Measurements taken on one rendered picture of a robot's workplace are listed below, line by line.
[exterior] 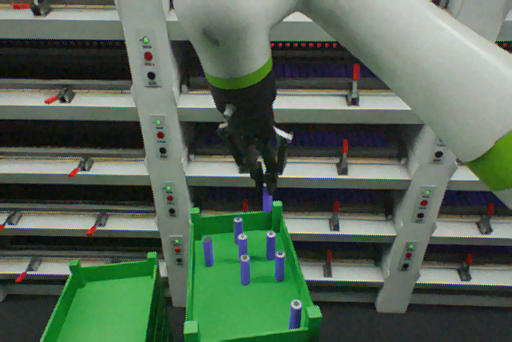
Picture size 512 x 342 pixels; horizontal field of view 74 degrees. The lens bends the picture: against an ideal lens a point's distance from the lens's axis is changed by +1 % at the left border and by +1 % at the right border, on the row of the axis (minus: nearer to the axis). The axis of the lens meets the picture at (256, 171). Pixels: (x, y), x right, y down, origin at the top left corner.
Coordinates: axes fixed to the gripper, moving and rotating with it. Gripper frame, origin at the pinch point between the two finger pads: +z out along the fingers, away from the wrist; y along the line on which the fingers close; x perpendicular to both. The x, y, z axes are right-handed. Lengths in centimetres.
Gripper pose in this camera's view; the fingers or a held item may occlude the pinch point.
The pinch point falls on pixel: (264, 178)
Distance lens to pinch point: 65.8
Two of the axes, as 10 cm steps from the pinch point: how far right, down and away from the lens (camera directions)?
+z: 1.6, 5.9, 7.9
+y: 9.3, 1.9, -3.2
